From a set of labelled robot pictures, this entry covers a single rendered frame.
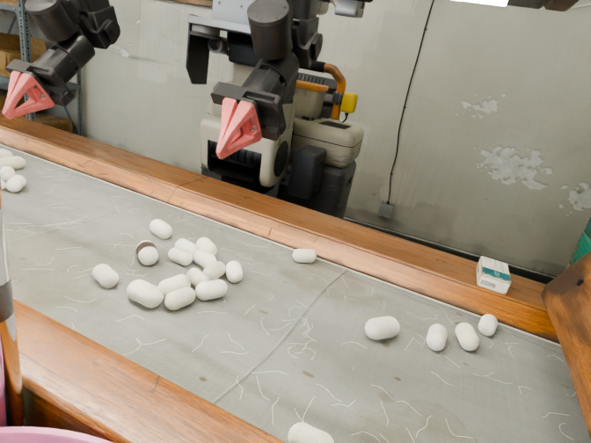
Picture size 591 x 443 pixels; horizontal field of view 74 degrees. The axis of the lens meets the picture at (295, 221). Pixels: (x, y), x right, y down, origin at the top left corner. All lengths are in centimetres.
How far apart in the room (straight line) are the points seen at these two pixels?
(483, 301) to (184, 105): 256
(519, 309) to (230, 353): 36
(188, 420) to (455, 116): 226
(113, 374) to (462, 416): 28
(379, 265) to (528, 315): 18
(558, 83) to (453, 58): 53
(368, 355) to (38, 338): 28
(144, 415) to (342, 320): 23
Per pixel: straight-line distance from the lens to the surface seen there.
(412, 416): 37
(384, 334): 42
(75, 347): 34
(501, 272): 57
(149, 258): 47
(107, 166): 77
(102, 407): 30
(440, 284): 55
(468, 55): 242
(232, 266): 46
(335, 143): 130
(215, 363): 36
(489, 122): 244
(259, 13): 59
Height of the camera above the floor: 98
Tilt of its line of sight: 22 degrees down
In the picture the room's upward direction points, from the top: 11 degrees clockwise
